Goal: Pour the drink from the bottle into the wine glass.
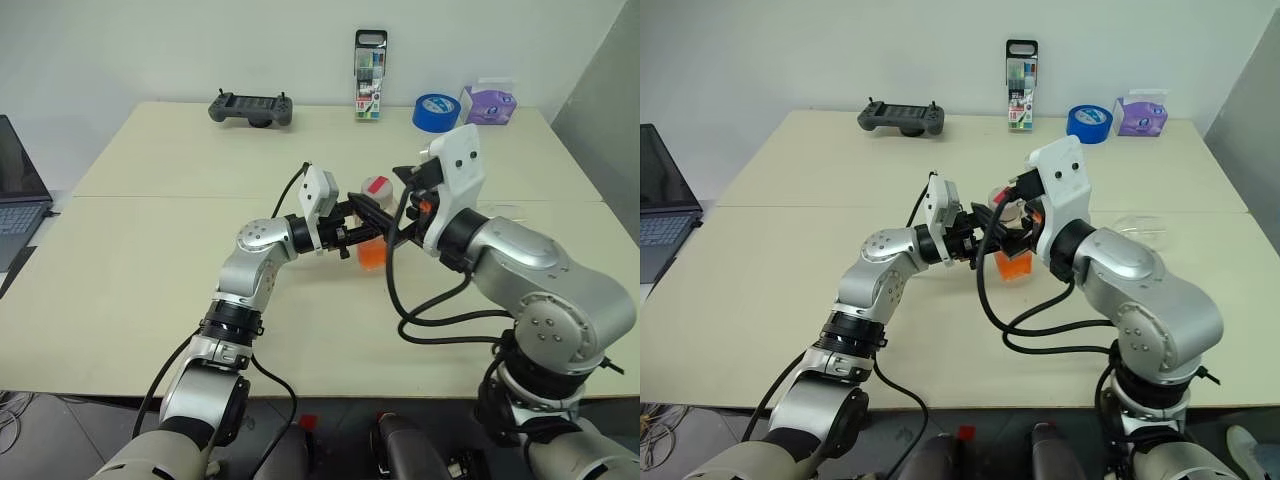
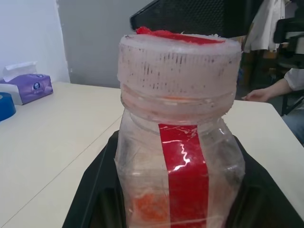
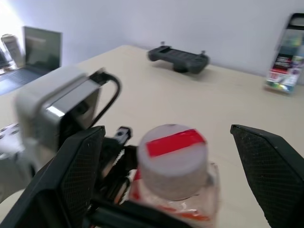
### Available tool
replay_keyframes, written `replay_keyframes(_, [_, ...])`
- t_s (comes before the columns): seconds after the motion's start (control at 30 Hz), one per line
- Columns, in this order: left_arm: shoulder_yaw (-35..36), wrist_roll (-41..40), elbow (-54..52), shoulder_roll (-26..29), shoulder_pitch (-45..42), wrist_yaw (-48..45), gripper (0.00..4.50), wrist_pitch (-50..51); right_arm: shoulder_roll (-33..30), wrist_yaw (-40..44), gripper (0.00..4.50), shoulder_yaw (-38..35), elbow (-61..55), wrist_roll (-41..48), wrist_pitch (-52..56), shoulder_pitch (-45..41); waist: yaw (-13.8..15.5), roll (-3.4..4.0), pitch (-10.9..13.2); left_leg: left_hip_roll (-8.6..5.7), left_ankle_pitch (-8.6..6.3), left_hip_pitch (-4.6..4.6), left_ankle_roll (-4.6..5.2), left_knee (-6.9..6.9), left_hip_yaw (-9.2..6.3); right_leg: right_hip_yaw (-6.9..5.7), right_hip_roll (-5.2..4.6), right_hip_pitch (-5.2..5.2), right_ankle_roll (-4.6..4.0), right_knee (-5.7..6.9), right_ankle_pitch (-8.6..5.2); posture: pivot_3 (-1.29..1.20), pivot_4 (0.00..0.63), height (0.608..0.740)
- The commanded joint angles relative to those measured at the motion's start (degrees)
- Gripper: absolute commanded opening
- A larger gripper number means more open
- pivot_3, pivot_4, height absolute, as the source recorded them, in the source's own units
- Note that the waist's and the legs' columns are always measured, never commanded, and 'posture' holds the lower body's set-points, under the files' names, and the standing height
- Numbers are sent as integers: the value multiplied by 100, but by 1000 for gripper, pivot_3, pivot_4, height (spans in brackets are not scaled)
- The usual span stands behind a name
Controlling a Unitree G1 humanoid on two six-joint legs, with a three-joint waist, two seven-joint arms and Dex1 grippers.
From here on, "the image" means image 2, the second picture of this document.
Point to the black office chair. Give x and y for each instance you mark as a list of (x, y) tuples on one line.
[(292, 40)]

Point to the blue tape roll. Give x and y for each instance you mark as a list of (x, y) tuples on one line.
[(6, 107)]

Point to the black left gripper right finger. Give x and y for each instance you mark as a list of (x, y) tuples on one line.
[(261, 202)]

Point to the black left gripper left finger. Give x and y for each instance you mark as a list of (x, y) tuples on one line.
[(99, 190)]

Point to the white hanging coat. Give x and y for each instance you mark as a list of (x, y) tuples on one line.
[(266, 23)]

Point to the bystander leg blue jeans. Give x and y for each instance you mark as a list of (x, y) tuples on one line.
[(297, 128)]

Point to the bystander bare hand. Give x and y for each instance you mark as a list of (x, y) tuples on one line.
[(257, 95)]

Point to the black mesh panel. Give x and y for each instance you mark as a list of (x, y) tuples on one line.
[(190, 14)]

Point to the purple tissue box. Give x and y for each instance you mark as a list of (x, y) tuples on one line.
[(33, 88)]

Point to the clear plastic bottle red tape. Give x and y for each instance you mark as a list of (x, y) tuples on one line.
[(180, 78)]

